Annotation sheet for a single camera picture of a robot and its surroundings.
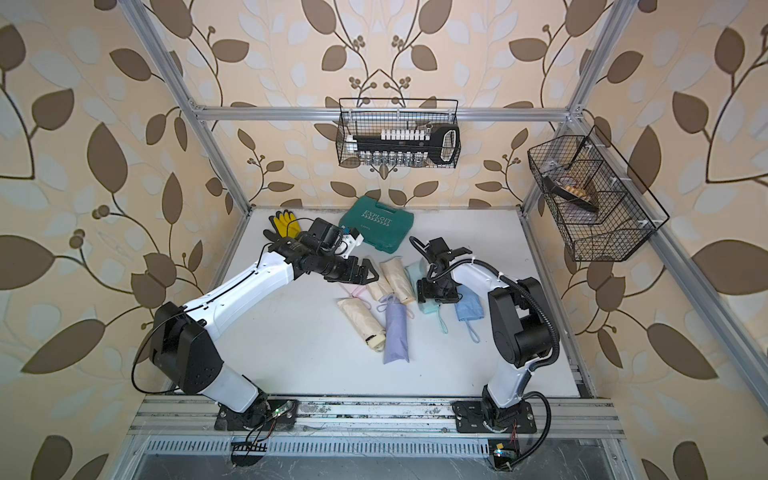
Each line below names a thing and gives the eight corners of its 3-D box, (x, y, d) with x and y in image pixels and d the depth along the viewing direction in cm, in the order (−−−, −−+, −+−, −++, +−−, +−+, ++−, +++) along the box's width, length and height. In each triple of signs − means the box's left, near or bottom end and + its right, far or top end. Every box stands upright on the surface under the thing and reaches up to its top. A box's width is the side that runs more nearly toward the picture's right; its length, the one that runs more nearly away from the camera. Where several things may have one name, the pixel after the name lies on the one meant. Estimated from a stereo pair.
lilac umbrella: (375, 364, 84) (375, 359, 81) (378, 299, 97) (378, 293, 94) (414, 364, 84) (414, 359, 81) (411, 299, 97) (412, 293, 94)
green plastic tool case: (336, 232, 115) (334, 223, 111) (363, 202, 126) (362, 192, 122) (399, 260, 107) (399, 251, 103) (422, 225, 118) (423, 216, 114)
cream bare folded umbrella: (375, 354, 85) (375, 350, 83) (338, 306, 95) (336, 301, 92) (392, 341, 88) (391, 337, 85) (353, 295, 98) (352, 290, 95)
